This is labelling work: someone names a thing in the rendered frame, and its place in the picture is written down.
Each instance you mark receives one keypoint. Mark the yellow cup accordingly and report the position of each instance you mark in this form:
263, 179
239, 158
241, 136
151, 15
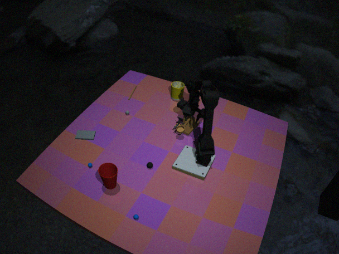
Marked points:
177, 89

